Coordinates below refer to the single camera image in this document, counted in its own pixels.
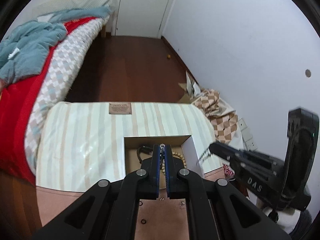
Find silver chain necklace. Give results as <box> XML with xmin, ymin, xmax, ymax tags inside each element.
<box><xmin>159</xmin><ymin>143</ymin><xmax>166</xmax><ymax>165</ymax></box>

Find red white patterned bag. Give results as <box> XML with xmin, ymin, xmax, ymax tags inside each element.
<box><xmin>223</xmin><ymin>164</ymin><xmax>235</xmax><ymax>179</ymax></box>

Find checkered brown cloth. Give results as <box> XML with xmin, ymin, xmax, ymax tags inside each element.
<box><xmin>192</xmin><ymin>89</ymin><xmax>238</xmax><ymax>144</ymax></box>

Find white cardboard box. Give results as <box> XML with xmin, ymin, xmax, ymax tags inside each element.
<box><xmin>124</xmin><ymin>135</ymin><xmax>203</xmax><ymax>190</ymax></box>

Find black watch band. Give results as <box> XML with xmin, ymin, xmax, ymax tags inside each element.
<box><xmin>137</xmin><ymin>146</ymin><xmax>153</xmax><ymax>164</ymax></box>

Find brown label patch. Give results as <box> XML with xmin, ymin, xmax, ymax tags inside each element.
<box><xmin>109</xmin><ymin>102</ymin><xmax>132</xmax><ymax>115</ymax></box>

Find cardboard scraps on floor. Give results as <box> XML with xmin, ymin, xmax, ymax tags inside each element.
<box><xmin>178</xmin><ymin>72</ymin><xmax>202</xmax><ymax>103</ymax></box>

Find red bed cover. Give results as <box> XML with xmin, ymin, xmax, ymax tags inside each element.
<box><xmin>1</xmin><ymin>17</ymin><xmax>97</xmax><ymax>184</ymax></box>

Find checkered bed sheet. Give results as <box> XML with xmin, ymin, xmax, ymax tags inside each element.
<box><xmin>24</xmin><ymin>16</ymin><xmax>110</xmax><ymax>175</ymax></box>

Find blue-grey blanket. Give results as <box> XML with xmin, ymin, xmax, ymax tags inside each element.
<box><xmin>1</xmin><ymin>5</ymin><xmax>111</xmax><ymax>87</ymax></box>

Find white door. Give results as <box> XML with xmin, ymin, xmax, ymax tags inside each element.
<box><xmin>115</xmin><ymin>0</ymin><xmax>172</xmax><ymax>38</ymax></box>

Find pillow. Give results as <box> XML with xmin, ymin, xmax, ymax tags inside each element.
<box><xmin>32</xmin><ymin>0</ymin><xmax>113</xmax><ymax>18</ymax></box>

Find white wall sockets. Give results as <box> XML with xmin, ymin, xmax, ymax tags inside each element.
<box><xmin>238</xmin><ymin>118</ymin><xmax>258</xmax><ymax>151</ymax></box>

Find wooden bead bracelet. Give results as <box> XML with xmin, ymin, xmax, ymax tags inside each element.
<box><xmin>159</xmin><ymin>151</ymin><xmax>188</xmax><ymax>178</ymax></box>

